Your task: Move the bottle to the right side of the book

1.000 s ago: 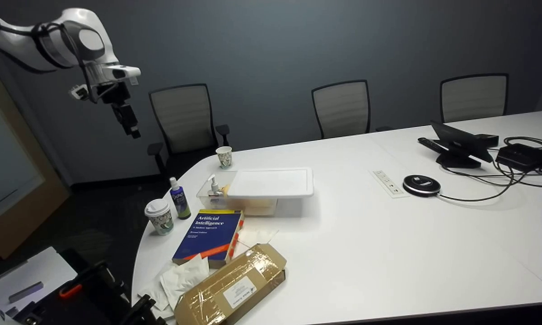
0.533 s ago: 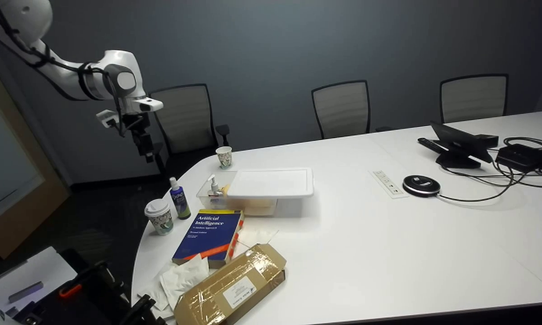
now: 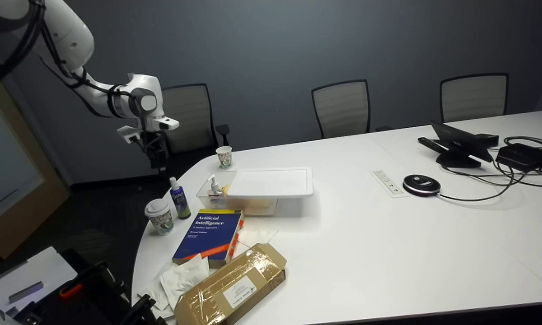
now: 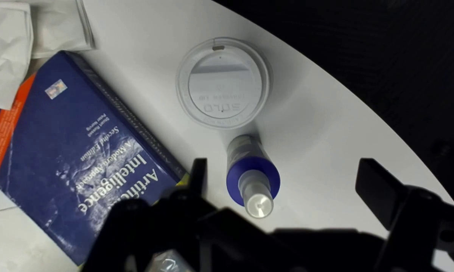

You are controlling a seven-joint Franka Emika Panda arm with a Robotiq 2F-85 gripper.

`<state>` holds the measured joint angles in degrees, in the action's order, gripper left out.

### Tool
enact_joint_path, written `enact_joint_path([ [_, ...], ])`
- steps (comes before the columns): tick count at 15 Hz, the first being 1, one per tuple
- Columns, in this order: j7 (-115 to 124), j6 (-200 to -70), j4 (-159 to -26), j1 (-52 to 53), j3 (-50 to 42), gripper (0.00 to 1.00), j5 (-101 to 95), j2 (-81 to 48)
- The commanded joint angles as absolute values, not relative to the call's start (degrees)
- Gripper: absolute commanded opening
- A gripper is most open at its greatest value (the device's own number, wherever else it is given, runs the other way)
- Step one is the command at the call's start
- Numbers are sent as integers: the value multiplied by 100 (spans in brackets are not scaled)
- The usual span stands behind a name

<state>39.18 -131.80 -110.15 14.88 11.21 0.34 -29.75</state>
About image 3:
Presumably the clear plastic container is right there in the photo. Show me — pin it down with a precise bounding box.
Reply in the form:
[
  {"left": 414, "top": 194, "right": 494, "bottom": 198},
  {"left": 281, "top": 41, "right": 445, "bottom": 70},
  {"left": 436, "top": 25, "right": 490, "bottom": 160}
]
[{"left": 196, "top": 173, "right": 279, "bottom": 216}]

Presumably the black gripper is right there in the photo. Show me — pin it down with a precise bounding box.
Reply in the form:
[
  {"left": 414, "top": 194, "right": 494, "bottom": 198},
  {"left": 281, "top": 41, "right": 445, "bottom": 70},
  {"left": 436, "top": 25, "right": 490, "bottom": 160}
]
[{"left": 138, "top": 129, "right": 170, "bottom": 173}]

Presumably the black speakerphone cable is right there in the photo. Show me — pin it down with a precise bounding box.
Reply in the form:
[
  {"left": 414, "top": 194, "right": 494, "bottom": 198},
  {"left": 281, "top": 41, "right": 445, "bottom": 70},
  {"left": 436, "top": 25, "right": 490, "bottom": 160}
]
[{"left": 438, "top": 158, "right": 521, "bottom": 203}]

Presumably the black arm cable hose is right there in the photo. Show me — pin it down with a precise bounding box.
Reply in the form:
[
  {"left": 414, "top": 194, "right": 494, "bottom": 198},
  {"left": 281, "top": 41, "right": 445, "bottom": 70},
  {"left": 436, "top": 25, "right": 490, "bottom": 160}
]
[{"left": 0, "top": 0, "right": 48, "bottom": 95}]

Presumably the round black speakerphone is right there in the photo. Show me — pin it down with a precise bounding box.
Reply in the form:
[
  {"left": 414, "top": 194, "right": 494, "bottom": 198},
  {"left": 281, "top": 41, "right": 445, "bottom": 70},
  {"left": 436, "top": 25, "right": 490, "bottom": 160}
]
[{"left": 402, "top": 171, "right": 443, "bottom": 198}]

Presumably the black equipment with orange handle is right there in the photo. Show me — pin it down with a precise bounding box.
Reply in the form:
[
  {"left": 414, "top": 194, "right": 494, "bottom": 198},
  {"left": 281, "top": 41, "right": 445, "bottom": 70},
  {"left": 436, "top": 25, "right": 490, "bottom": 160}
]
[{"left": 17, "top": 258, "right": 169, "bottom": 325}]

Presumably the blue bottle with clear cap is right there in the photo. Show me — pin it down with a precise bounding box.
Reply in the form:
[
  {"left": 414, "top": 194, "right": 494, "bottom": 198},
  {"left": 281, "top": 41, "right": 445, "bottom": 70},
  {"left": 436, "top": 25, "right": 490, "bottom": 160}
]
[{"left": 169, "top": 175, "right": 194, "bottom": 221}]

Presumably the grey mesh office chair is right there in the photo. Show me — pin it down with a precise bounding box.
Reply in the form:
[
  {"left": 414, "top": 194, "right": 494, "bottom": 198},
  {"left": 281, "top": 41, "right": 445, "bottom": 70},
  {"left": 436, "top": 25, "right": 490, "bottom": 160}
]
[
  {"left": 438, "top": 72, "right": 512, "bottom": 122},
  {"left": 310, "top": 77, "right": 373, "bottom": 140},
  {"left": 161, "top": 81, "right": 232, "bottom": 162}
]

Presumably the black power adapter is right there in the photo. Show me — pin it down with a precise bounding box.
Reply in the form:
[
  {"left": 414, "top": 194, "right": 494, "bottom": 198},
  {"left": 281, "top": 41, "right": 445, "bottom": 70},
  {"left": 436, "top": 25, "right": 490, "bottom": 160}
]
[{"left": 496, "top": 144, "right": 542, "bottom": 171}]

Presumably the black conference device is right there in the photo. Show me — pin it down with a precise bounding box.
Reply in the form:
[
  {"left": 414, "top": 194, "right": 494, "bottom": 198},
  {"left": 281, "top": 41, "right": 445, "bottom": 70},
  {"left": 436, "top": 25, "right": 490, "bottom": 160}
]
[{"left": 418, "top": 122, "right": 501, "bottom": 169}]

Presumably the wooden door with glass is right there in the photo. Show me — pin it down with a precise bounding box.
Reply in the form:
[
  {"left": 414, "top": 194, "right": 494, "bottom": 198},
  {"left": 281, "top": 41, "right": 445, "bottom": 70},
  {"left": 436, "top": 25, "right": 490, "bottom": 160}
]
[{"left": 0, "top": 55, "right": 73, "bottom": 261}]

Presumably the clear plastic sheet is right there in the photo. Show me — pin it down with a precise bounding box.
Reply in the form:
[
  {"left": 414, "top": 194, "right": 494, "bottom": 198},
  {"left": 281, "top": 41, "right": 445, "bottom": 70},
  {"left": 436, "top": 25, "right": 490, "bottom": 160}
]
[{"left": 241, "top": 218, "right": 282, "bottom": 249}]

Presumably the crumpled white tissue paper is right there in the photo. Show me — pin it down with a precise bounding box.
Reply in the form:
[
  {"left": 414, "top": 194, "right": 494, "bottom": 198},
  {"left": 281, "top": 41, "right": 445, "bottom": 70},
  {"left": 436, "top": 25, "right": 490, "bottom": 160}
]
[{"left": 158, "top": 250, "right": 214, "bottom": 312}]

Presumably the white plastic tray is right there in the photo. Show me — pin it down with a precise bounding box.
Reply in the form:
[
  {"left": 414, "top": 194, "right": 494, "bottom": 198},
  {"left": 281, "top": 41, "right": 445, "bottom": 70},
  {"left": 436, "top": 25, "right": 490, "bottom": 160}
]
[{"left": 225, "top": 165, "right": 317, "bottom": 200}]

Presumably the paper cup with white lid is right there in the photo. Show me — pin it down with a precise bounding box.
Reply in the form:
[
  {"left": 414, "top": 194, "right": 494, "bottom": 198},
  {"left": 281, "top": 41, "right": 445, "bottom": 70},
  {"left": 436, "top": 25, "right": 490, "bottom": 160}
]
[{"left": 143, "top": 196, "right": 178, "bottom": 236}]

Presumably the blue Artificial Intelligence book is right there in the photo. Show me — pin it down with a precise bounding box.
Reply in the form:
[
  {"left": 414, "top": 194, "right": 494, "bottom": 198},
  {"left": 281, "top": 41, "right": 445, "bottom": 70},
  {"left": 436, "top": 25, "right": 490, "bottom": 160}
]
[{"left": 172, "top": 207, "right": 246, "bottom": 268}]

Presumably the patterned paper cup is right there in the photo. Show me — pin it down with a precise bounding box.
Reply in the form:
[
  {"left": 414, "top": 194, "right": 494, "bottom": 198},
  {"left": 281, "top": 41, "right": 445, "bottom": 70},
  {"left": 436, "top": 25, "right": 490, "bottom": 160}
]
[{"left": 216, "top": 144, "right": 235, "bottom": 169}]

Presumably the white paper box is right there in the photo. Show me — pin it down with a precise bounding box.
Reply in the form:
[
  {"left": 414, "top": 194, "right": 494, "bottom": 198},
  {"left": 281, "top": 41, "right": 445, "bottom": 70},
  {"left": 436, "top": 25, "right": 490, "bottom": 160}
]
[{"left": 0, "top": 243, "right": 80, "bottom": 317}]

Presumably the black looped cable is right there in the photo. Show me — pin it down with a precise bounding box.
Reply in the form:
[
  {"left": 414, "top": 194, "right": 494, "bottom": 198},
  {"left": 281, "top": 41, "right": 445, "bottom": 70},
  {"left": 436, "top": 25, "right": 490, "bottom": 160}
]
[{"left": 503, "top": 133, "right": 542, "bottom": 153}]

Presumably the brown cardboard box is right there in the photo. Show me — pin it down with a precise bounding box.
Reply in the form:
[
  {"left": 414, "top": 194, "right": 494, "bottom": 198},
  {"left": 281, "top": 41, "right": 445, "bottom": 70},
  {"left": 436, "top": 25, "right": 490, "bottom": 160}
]
[{"left": 174, "top": 241, "right": 290, "bottom": 325}]

